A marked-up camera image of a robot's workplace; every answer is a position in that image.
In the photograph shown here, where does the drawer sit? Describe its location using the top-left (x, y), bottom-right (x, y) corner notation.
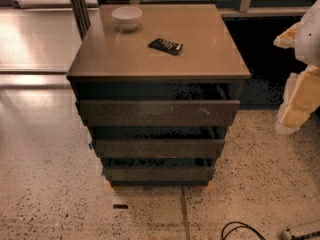
top-left (92, 139), bottom-right (225, 158)
top-left (103, 166), bottom-right (215, 182)
top-left (77, 100), bottom-right (240, 127)

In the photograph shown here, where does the black cable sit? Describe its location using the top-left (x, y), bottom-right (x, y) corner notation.
top-left (220, 221), bottom-right (267, 240)

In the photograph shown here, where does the grey power strip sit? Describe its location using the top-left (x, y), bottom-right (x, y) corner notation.
top-left (280, 222), bottom-right (320, 240)

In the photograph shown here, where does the white bowl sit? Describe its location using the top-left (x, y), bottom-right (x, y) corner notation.
top-left (111, 6), bottom-right (142, 31)

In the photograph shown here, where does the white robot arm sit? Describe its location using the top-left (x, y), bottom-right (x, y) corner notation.
top-left (273, 0), bottom-right (320, 135)

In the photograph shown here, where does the black remote control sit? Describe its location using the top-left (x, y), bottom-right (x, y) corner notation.
top-left (148, 38), bottom-right (183, 56)

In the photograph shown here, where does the top drawer front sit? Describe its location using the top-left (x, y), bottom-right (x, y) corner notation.
top-left (77, 100), bottom-right (240, 127)

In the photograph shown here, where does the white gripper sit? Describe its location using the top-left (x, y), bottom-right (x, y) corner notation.
top-left (273, 23), bottom-right (320, 135)

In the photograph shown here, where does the middle drawer front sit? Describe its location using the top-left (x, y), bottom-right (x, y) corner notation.
top-left (92, 139), bottom-right (225, 158)

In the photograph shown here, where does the brown drawer cabinet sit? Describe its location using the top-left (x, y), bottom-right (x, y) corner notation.
top-left (67, 5), bottom-right (250, 185)

